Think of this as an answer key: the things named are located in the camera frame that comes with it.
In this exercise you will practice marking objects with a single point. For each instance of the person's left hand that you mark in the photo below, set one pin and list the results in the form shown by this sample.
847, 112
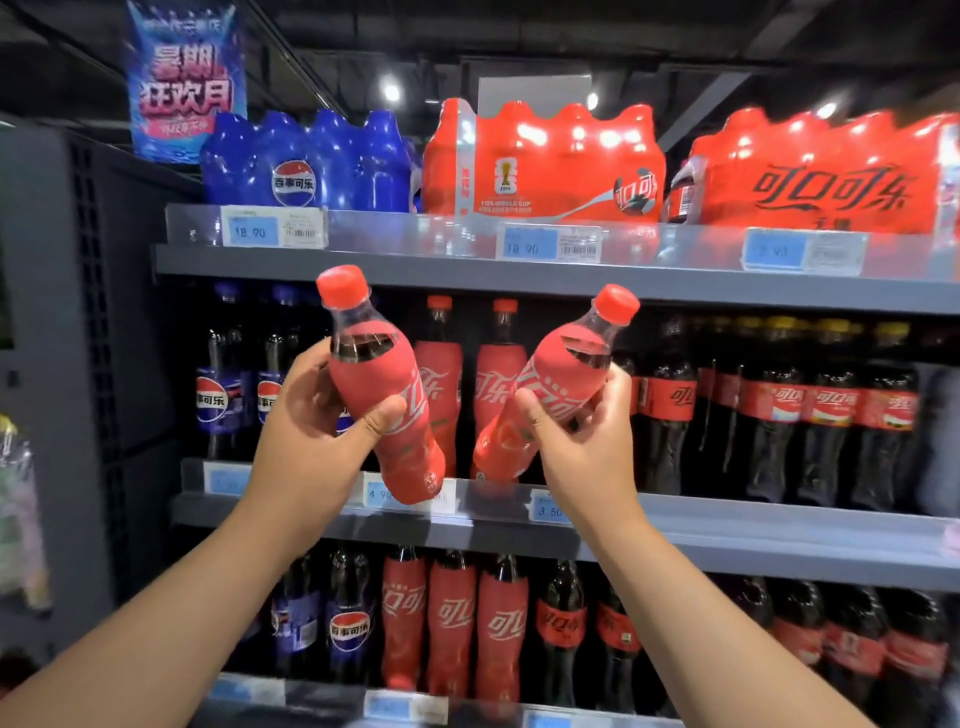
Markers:
308, 450

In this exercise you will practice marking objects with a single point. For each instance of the person's right hand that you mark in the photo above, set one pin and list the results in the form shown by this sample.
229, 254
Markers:
593, 458

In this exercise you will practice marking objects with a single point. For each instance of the row of dark cola bottles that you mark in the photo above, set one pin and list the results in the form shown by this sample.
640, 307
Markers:
668, 398
795, 638
825, 405

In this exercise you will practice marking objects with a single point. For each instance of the row of blue label cola bottles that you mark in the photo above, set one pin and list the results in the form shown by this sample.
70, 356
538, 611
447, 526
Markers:
222, 390

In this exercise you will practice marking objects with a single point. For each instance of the red cola bottle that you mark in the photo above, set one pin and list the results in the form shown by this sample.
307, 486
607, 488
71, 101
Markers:
404, 615
452, 623
444, 353
503, 630
495, 360

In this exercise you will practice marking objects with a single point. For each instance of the dark cola bottle blue label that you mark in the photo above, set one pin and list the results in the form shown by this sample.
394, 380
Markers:
296, 615
348, 623

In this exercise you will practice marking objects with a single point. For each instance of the grey store shelving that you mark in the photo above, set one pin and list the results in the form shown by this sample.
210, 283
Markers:
450, 263

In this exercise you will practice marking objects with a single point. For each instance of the blue Pepsi multipack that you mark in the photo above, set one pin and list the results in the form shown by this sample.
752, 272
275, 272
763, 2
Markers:
300, 173

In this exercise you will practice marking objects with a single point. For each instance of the red cola multipack round logo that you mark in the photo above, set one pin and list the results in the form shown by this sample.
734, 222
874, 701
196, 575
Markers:
540, 165

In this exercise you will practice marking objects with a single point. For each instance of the red cola multipack large script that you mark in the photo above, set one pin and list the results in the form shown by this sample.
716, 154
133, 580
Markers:
825, 180

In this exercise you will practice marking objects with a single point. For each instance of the person's left forearm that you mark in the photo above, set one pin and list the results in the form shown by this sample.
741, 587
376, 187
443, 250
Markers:
135, 645

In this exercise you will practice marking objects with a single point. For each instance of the person's right forearm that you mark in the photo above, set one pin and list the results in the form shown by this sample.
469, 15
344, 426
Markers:
735, 645

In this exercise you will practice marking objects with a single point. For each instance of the grey rectangular panel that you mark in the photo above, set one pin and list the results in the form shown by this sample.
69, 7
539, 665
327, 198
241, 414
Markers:
525, 93

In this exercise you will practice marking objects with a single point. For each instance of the blue promo banner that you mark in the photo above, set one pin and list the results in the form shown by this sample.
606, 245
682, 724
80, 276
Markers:
188, 75

